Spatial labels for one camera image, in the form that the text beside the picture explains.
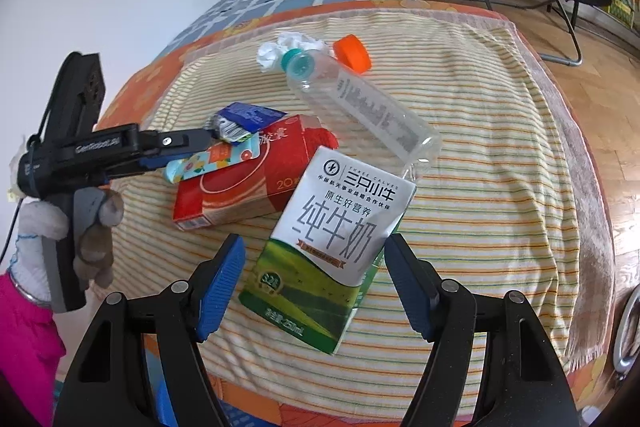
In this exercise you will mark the orange bottle cap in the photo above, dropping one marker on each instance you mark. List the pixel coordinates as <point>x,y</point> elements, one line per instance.
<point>352,52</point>

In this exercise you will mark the clear plastic bottle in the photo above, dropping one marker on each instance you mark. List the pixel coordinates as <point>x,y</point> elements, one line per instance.
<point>370,112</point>

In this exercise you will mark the striped yellow towel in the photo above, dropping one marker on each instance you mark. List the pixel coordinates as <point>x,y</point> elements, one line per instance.
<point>475,167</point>

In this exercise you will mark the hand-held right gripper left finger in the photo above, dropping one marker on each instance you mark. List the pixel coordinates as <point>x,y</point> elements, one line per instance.
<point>222,287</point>

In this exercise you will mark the crumpled white tissue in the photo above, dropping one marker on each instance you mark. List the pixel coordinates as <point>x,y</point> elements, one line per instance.
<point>272,52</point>

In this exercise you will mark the floral printed small packet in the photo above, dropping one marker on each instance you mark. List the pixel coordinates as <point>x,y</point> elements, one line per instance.
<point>210,162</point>

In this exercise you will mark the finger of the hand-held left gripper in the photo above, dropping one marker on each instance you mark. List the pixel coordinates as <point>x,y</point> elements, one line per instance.
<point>175,140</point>
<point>152,162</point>

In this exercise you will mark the red cardboard box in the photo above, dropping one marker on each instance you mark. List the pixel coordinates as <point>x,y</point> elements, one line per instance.
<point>250,192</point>

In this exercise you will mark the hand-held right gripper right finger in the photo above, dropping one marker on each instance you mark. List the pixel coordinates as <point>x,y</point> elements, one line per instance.
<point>407,292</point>

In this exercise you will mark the blue foil wrapper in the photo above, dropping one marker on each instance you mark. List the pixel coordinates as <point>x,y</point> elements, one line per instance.
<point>250,116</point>

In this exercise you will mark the white green milk carton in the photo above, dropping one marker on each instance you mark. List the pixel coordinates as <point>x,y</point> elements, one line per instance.
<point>335,237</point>

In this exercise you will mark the person's left hand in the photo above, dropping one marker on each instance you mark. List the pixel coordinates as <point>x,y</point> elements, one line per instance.
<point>95,252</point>

